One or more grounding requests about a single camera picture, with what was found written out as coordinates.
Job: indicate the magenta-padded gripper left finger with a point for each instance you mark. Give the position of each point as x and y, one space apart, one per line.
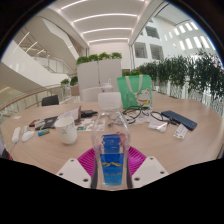
74 171

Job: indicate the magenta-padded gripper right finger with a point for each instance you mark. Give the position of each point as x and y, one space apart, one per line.
150 171

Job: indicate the clear blue-labelled water bottle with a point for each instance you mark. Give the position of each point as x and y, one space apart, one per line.
111 140

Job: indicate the white mug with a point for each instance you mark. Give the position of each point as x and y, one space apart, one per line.
67 131

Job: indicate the white printed card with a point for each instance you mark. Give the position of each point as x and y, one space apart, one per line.
157 126

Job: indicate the colourful sticker sheet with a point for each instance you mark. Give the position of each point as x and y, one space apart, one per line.
86 125

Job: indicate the small cyan marker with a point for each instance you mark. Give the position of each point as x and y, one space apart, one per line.
43 132

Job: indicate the small white packet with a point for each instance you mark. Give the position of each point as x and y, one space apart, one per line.
180 131

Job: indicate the black notebook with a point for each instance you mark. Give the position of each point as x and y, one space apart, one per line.
50 121

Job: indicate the white computer mouse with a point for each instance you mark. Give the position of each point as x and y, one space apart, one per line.
28 136

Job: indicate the small black box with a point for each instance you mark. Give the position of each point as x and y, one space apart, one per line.
89 113

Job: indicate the red and black phone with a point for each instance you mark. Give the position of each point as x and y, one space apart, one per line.
34 123

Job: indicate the white power strip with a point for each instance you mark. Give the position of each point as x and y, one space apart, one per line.
16 135

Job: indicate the black office chair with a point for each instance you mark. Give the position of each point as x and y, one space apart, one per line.
50 100

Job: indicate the white paper slip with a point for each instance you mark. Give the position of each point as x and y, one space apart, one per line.
17 117

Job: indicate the green cat-print tote bag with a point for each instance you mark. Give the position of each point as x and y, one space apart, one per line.
133 91

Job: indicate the glass balcony railing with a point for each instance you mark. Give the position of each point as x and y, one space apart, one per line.
26 101

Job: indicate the small planter with plants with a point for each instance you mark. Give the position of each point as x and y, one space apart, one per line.
71 86

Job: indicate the clear spray bottle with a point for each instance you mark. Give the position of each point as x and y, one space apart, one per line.
107 87

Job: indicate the low planter with green plants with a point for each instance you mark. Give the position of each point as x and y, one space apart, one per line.
132 72

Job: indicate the white cabinet with plants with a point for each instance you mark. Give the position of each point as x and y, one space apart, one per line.
100 73

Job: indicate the row of green hedge plants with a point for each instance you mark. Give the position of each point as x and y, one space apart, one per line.
186 75

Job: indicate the group of ceiling light strips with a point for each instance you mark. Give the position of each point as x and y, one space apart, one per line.
105 31

